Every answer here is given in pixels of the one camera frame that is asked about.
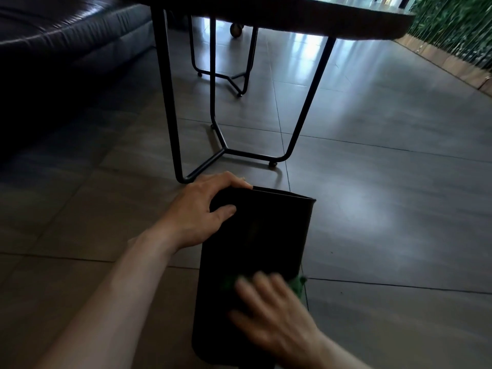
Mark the person's right forearm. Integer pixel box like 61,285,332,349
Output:
304,333,374,369

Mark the round table with black legs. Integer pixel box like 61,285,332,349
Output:
132,0,417,185

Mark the wooden planter border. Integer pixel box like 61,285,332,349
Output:
395,34,492,99

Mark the green cleaning cloth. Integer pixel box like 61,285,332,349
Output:
221,274,308,300

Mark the person's left forearm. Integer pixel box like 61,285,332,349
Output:
35,226,181,369

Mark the person's right hand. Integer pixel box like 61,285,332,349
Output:
227,271,328,362

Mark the black metal table frame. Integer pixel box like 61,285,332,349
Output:
190,15,259,99

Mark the green artificial plant wall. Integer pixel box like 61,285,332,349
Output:
407,0,492,71

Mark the black leather sofa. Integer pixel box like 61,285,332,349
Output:
0,0,155,166

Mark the person's left hand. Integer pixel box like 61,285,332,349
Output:
163,171,253,251

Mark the black plastic trash bin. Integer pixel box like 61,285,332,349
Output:
191,185,317,369

